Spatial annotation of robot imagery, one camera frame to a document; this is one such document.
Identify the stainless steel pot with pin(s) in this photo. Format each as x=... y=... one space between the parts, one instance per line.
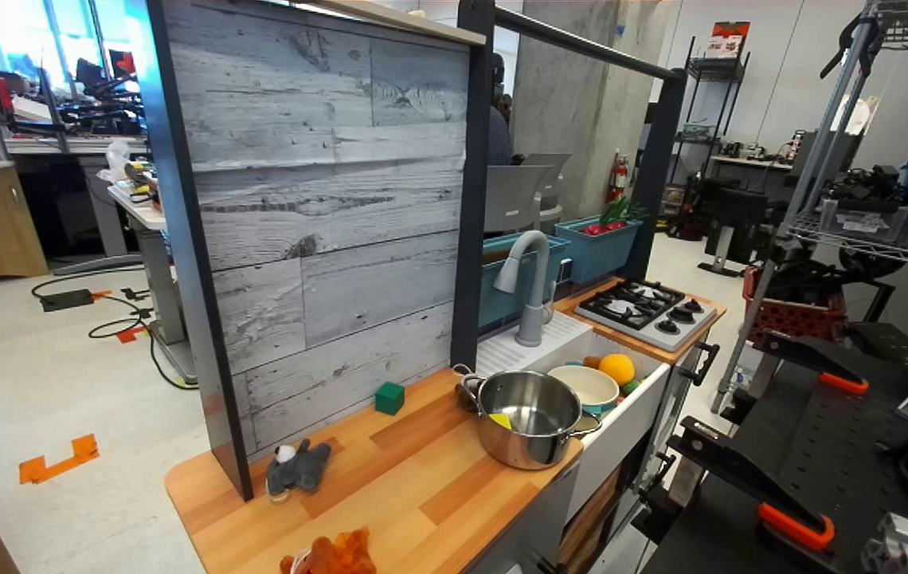
x=544 y=417

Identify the orange plush toy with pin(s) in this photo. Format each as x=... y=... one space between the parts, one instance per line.
x=333 y=555

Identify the grey toy faucet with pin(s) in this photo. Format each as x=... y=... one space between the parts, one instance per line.
x=538 y=307

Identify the yellow block in pot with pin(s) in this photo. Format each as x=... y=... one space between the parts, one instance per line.
x=503 y=418

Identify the red toy radishes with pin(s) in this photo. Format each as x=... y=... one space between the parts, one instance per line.
x=595 y=231

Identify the yellow toy lemon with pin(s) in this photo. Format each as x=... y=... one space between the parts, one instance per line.
x=620 y=369

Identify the toy stove top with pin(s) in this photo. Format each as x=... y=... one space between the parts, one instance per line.
x=652 y=315

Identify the white toy sink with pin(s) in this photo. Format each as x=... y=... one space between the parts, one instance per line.
x=614 y=418

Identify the grey plush mouse toy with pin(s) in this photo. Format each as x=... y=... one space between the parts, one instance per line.
x=298 y=471

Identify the left teal planter box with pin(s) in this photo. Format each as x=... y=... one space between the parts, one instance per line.
x=496 y=305

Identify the teal planter box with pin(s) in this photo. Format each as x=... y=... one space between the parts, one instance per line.
x=496 y=305
x=595 y=259

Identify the right teal planter box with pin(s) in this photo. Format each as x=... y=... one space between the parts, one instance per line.
x=595 y=259

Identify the cream bowl with teal rim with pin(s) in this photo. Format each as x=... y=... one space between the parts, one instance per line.
x=595 y=387

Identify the black metal frame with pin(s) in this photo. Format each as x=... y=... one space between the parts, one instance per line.
x=323 y=169

